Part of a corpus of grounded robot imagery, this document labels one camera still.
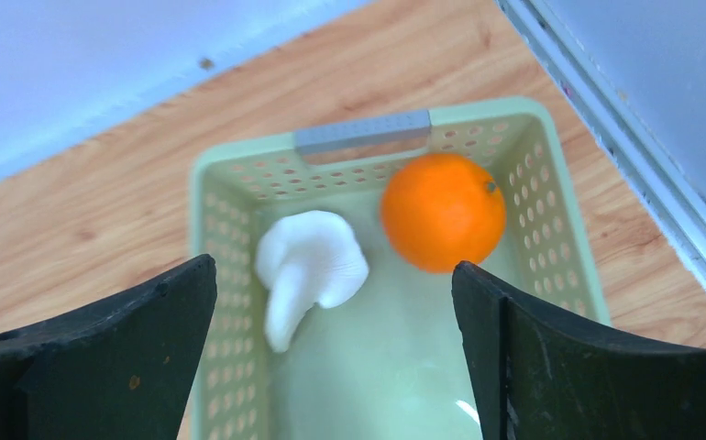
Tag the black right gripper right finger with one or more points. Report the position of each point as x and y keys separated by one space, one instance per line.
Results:
x=539 y=371

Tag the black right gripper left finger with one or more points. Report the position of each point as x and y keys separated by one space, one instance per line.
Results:
x=118 y=368

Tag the fake orange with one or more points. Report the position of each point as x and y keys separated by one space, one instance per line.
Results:
x=441 y=209

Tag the white fake garlic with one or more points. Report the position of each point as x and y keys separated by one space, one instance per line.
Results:
x=303 y=260

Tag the pale green plastic basket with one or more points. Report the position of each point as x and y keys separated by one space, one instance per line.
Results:
x=389 y=363

